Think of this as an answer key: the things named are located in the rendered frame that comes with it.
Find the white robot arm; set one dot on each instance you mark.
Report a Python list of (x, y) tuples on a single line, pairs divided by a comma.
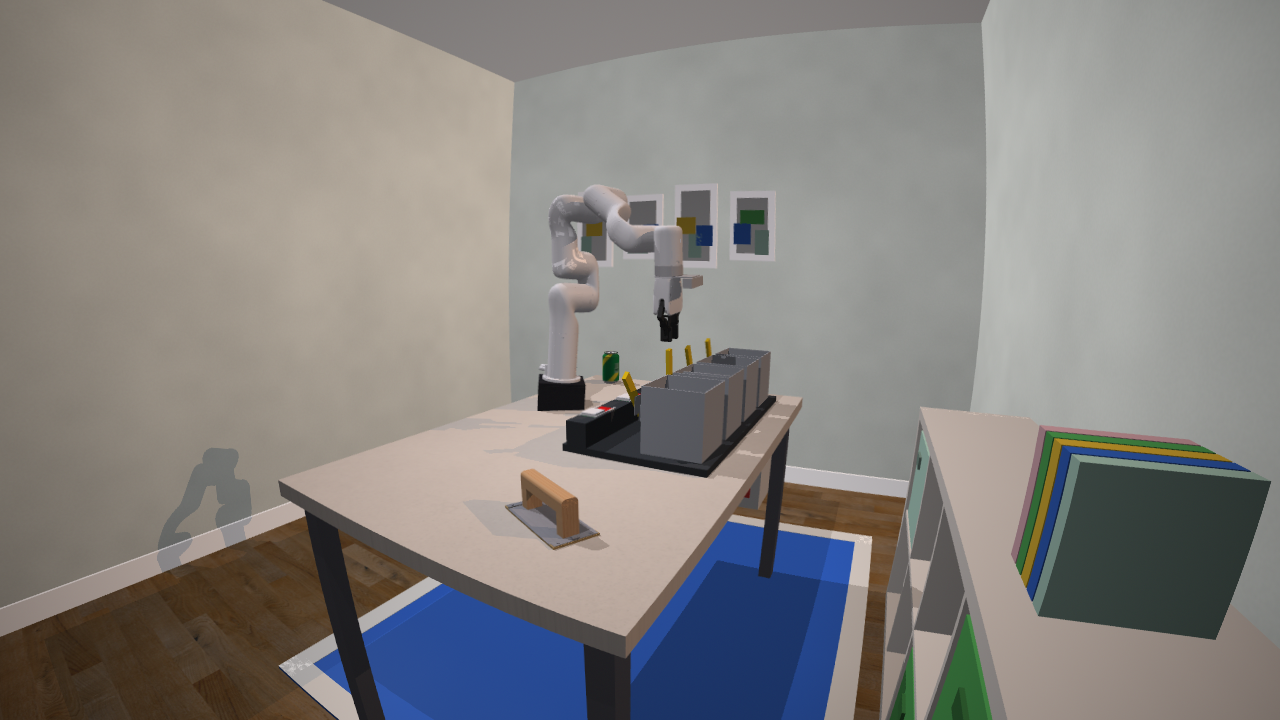
[(569, 263)]

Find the sanding float with wooden handle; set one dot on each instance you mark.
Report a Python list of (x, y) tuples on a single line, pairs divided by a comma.
[(541, 519)]

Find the green drink can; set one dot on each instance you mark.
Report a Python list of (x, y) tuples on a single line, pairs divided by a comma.
[(610, 367)]

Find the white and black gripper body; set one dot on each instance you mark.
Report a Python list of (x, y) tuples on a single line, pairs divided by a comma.
[(669, 289)]

